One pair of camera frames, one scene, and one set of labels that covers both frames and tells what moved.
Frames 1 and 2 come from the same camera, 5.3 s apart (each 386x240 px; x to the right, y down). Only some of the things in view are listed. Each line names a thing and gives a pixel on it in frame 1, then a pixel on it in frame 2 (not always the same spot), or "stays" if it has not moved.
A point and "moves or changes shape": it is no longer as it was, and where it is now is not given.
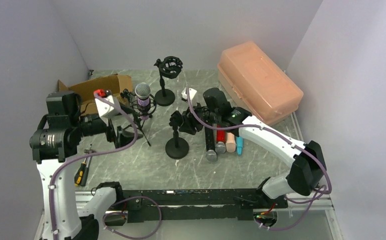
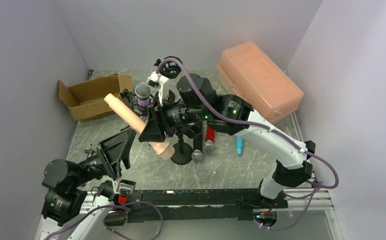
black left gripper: [112, 133] → [107, 157]
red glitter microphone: [220, 147] → [208, 146]
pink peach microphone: [230, 144] → [163, 149]
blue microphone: [239, 145] stays
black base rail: [207, 204] stays
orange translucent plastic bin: [257, 83] stays
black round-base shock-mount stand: [170, 67] stays
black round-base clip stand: [177, 148] moves or changes shape
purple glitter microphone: [143, 91] stays
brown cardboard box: [114, 83] stays
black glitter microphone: [211, 155] → [197, 155]
